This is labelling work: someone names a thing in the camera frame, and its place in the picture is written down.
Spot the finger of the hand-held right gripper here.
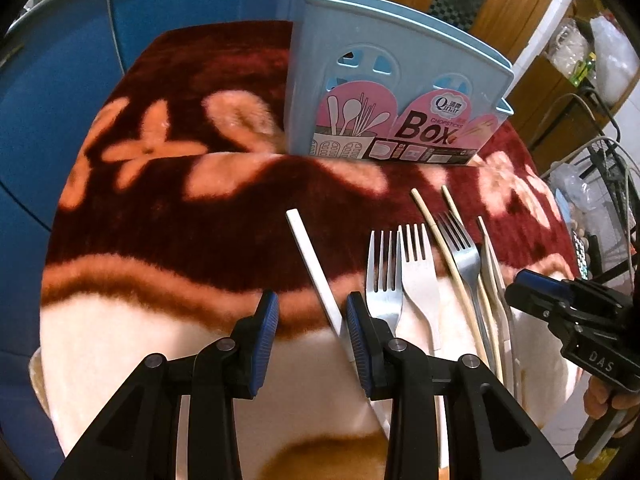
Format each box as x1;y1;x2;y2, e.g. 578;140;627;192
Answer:
517;270;576;301
504;282;571;328

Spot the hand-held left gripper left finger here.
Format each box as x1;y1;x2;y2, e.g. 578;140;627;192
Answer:
52;290;280;480

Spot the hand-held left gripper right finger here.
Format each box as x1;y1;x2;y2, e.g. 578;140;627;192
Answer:
346;291;573;480

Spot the steel fork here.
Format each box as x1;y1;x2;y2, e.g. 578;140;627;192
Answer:
436;211;496;366
366;230;404;336

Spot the white chopstick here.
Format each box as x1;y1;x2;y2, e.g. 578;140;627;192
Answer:
286;208;392;436

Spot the white plastic fork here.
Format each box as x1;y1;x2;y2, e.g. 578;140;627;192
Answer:
398;223;443;352

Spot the beige chopstick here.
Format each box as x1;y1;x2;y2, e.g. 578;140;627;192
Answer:
442;185;506;376
411;188;503;381

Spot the light blue utensil box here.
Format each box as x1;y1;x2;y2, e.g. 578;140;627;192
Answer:
284;0;515;167

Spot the person's right hand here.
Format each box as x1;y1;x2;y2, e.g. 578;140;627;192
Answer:
584;374;640;436

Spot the crumpled clear plastic bag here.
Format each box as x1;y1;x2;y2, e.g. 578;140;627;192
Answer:
550;162;601;221

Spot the red floral blanket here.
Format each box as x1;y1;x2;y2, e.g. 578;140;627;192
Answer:
30;20;583;480

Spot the wooden shelf with bags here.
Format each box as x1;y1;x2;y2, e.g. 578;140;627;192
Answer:
515;55;611;161

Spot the white plastic bag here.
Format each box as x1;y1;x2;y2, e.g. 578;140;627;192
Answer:
590;15;640;106

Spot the wooden door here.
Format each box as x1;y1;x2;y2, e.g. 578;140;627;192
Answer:
372;0;566;61

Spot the black wire rack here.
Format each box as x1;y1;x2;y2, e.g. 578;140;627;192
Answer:
575;140;640;281

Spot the grey cable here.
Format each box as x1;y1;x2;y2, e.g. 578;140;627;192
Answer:
540;92;623;178

